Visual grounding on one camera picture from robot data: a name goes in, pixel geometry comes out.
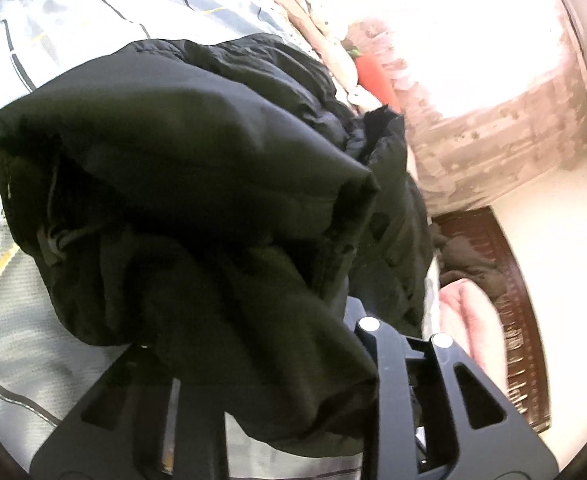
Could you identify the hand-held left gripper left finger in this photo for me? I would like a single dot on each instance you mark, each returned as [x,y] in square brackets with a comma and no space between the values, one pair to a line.
[68,440]

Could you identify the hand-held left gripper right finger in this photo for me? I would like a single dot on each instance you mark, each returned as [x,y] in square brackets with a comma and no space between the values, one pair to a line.
[398,410]

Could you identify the black puffer jacket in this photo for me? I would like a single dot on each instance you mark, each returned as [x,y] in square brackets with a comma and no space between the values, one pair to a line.
[198,160]

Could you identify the folded pink quilt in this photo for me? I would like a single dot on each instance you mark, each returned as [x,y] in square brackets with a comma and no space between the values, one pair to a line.
[468,320]

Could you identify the dark wooden headboard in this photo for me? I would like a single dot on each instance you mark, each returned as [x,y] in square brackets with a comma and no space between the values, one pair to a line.
[518,310]

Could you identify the dark olive cloth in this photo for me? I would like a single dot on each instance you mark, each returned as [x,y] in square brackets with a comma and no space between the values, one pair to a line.
[466,260]

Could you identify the pink floral lace curtain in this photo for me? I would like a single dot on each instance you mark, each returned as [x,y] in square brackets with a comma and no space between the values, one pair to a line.
[498,150]

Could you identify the orange carrot plush toy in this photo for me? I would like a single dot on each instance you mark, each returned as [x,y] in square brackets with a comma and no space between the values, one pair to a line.
[376,77]

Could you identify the bright window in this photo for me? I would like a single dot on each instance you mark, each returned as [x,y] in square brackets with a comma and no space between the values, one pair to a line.
[448,35]

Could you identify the light blue checked duvet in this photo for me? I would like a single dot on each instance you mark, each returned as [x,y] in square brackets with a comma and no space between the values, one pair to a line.
[73,10]

